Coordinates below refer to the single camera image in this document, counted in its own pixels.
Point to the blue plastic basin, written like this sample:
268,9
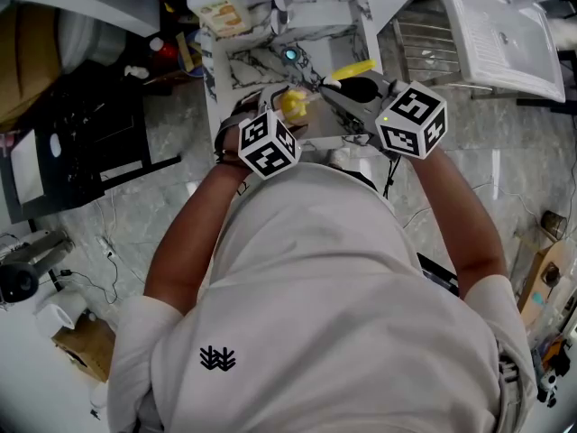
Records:
190,59

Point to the red bottle white cap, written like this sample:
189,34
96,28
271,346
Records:
164,54

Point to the glass jar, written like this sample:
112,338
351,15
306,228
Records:
553,226

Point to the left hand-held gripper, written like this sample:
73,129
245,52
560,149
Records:
268,147

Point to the white pump soap bottle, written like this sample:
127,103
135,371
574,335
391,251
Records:
216,7

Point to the person's left forearm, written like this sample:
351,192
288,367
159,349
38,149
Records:
189,237

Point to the chrome faucet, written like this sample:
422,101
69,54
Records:
281,7

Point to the white cylindrical container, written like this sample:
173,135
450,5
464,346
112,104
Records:
61,314

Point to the brown cardboard sheets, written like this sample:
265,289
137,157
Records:
27,61

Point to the yellow sponge brush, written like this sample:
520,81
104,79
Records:
293,102

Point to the grey camera device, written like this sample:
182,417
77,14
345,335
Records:
22,273

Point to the person's left hand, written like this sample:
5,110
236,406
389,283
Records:
231,142

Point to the white panel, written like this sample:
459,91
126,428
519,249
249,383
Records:
27,167

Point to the low wooden table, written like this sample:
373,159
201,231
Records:
545,282

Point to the black orange device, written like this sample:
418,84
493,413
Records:
552,370

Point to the small white bottle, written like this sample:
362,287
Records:
135,72

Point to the white sink basin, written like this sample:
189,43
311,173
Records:
500,39

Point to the person's right forearm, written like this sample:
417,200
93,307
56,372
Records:
464,242

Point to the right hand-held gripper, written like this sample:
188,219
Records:
405,120

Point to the person's black trousers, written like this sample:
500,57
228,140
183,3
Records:
363,179

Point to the cardboard box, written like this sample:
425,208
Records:
85,350

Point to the black metal rack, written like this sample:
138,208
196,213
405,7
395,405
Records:
90,156

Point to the marble sink cabinet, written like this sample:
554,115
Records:
252,66

